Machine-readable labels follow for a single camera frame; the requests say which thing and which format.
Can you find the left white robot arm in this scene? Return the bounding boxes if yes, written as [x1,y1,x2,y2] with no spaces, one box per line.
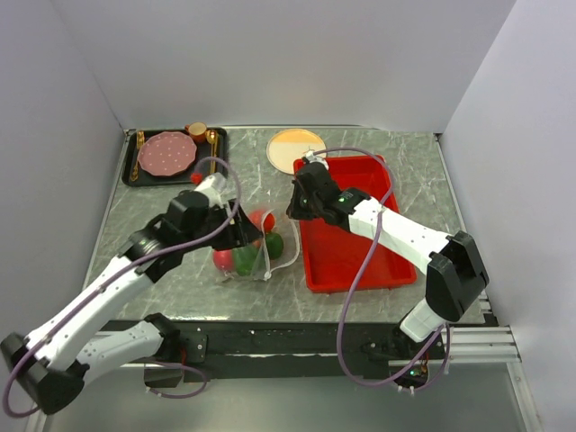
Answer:
[1,189,262,418]

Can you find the pink dotted plate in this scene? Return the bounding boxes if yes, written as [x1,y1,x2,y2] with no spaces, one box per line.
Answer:
[137,131,197,177]

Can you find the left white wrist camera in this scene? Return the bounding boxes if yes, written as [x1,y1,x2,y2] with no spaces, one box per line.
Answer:
[193,173,227,207]

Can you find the red plastic bin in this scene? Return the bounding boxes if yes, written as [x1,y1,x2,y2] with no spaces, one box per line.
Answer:
[299,156,417,293]

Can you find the gold spoon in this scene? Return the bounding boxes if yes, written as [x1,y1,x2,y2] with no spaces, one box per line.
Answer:
[205,130,219,176]

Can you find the clear zip top bag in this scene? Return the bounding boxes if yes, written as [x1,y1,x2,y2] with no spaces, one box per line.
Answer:
[215,202,302,282]

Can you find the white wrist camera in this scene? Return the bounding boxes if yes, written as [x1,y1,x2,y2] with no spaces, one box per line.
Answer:
[193,173,227,207]
[301,150,329,170]

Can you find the red apple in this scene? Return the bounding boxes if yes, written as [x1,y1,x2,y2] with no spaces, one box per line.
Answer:
[212,249,235,272]

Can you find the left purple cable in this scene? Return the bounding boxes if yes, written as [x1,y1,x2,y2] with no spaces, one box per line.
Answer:
[1,156,242,417]

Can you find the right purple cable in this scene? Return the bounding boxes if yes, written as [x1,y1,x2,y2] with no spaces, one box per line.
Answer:
[310,147,452,388]

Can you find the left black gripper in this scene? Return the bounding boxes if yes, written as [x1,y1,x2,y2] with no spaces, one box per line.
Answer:
[181,197,263,253]

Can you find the orange cup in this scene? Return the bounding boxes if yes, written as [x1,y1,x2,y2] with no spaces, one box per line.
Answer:
[184,121,208,143]

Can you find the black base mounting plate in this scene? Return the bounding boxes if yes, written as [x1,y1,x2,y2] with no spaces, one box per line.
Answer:
[94,314,446,391]

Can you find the green bell pepper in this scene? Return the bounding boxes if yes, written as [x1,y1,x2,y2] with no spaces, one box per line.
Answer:
[232,245,258,276]

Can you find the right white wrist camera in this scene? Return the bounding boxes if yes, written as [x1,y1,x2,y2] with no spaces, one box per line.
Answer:
[301,150,329,170]

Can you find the aluminium rail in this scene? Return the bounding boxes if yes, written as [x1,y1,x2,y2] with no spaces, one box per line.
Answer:
[46,327,522,366]

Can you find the gold fork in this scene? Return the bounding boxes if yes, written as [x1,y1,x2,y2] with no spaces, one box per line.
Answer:
[129,130,145,182]

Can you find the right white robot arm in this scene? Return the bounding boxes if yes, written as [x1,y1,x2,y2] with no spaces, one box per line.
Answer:
[287,153,490,358]

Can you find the beige round plate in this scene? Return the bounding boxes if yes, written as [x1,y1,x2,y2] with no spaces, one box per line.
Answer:
[266,129,326,175]

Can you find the green lime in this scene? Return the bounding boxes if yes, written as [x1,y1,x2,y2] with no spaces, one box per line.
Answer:
[265,231,284,260]

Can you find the red tomato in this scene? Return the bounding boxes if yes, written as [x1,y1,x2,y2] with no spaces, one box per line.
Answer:
[248,210,275,233]

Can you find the purple cable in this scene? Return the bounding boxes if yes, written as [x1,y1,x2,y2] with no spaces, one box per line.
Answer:
[1,156,242,417]
[310,147,452,388]

